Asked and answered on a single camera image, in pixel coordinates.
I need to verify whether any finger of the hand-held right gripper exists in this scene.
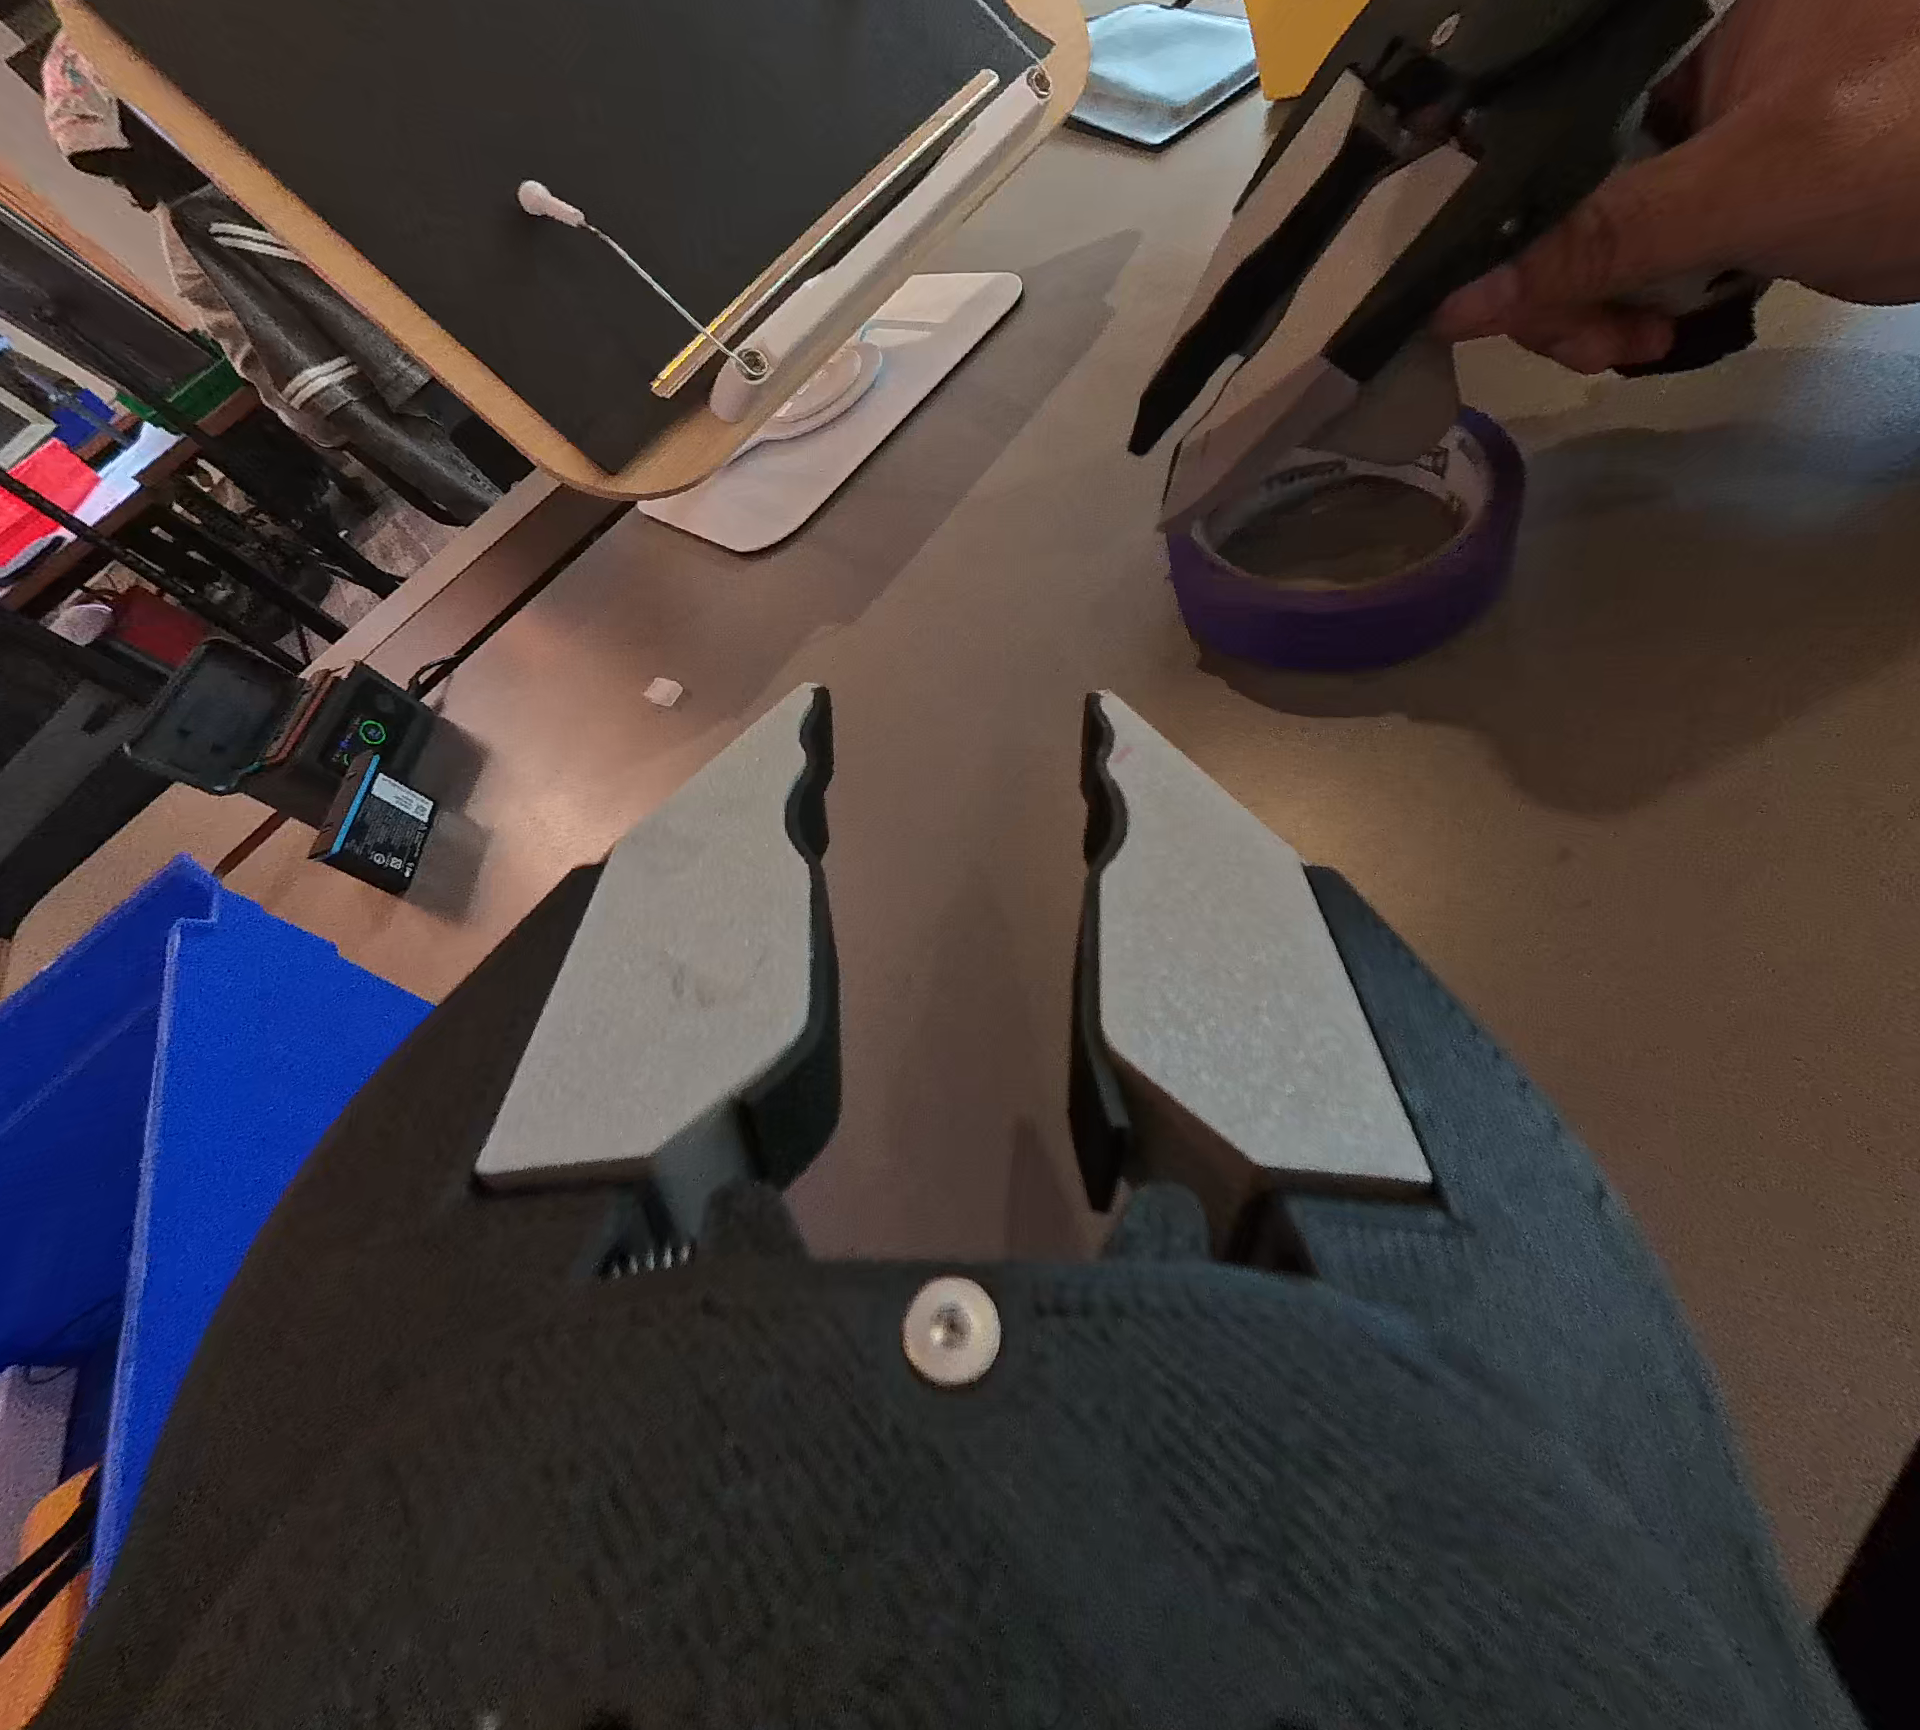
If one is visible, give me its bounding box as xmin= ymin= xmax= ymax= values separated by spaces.
xmin=1159 ymin=151 xmax=1481 ymax=532
xmin=1128 ymin=72 xmax=1412 ymax=457

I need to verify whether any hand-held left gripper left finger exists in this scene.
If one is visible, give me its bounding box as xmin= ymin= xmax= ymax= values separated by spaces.
xmin=475 ymin=683 xmax=843 ymax=1199

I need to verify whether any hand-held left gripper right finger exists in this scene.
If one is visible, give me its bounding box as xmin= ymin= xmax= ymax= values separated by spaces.
xmin=1068 ymin=690 xmax=1435 ymax=1214

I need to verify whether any purple masking tape roll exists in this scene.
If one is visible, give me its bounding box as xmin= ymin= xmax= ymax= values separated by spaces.
xmin=1167 ymin=405 xmax=1528 ymax=674

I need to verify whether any blue storage bin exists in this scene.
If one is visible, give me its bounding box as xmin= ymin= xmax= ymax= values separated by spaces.
xmin=0 ymin=854 xmax=439 ymax=1604

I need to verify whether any person's right hand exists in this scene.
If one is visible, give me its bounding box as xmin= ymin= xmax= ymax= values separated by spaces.
xmin=1432 ymin=0 xmax=1920 ymax=379

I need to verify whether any grey folded cloth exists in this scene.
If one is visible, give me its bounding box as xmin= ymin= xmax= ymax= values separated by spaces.
xmin=1068 ymin=1 xmax=1261 ymax=149

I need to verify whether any black battery charger case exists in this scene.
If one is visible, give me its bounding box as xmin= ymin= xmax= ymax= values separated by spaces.
xmin=124 ymin=638 xmax=440 ymax=819

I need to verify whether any grey striped jacket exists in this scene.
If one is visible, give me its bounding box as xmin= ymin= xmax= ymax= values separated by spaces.
xmin=45 ymin=33 xmax=499 ymax=518

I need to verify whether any black board book stand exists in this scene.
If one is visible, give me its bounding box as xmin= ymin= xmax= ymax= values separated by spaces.
xmin=0 ymin=0 xmax=1090 ymax=553

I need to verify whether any black camera battery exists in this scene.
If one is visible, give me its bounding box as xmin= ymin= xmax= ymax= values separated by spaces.
xmin=310 ymin=751 xmax=440 ymax=896

